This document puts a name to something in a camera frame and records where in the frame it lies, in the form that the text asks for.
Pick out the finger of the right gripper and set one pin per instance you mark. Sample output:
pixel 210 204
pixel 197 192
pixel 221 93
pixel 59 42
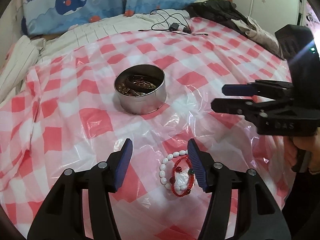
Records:
pixel 251 110
pixel 250 89

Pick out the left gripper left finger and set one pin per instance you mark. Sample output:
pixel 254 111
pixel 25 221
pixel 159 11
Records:
pixel 60 215

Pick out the black jacket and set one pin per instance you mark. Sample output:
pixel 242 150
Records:
pixel 225 13

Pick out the jewelry pile inside tin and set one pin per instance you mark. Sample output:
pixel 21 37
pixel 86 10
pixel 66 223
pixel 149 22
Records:
pixel 138 85

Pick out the round silver metal tin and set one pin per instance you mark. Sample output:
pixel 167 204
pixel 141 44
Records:
pixel 142 105

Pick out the person's right hand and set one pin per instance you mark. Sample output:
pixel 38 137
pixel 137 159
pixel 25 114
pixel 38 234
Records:
pixel 302 153

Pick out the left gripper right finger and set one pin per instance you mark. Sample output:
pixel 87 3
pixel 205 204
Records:
pixel 258 214

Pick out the blue whale pattern pillow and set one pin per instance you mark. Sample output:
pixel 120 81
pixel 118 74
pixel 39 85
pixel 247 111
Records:
pixel 43 17

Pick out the red white checkered plastic sheet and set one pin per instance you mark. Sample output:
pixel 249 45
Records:
pixel 69 116

